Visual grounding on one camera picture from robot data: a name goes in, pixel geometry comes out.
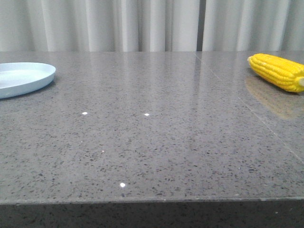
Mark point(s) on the white curtain panel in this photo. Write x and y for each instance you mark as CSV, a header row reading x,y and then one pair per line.
x,y
257,25
99,25

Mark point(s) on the light blue round plate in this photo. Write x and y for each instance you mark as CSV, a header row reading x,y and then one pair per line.
x,y
24,77

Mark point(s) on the yellow corn cob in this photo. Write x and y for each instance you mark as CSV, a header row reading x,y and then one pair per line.
x,y
283,73

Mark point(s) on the white curtain left panel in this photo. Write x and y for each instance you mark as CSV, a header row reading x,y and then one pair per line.
x,y
99,25

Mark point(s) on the white curtain right panel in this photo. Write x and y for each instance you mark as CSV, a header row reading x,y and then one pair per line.
x,y
257,25

